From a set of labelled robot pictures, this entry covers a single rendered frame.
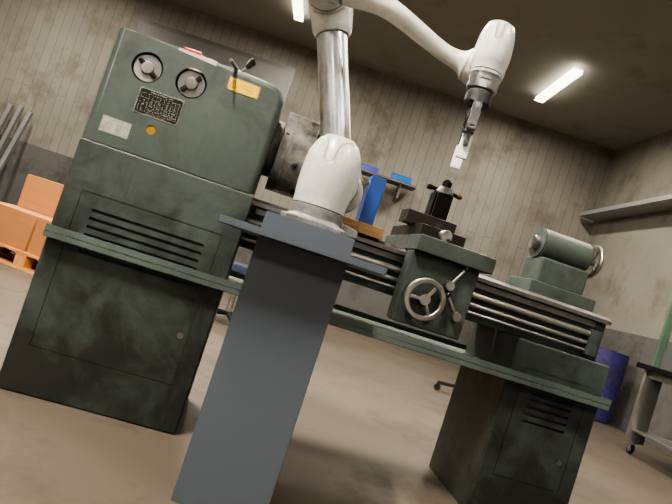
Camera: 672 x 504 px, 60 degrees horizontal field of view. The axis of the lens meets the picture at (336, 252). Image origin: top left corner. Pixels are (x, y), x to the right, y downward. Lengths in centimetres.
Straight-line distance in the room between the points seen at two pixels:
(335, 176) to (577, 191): 857
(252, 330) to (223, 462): 35
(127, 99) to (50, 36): 849
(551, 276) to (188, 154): 151
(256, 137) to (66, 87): 830
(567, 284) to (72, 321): 189
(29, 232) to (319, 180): 344
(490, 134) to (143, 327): 816
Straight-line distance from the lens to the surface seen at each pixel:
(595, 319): 255
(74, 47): 1040
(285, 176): 219
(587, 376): 248
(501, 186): 961
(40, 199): 525
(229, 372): 159
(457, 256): 213
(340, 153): 163
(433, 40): 192
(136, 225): 207
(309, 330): 155
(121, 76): 214
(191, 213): 204
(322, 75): 195
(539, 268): 252
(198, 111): 208
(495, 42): 178
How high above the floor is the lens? 70
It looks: 2 degrees up
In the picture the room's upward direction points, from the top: 18 degrees clockwise
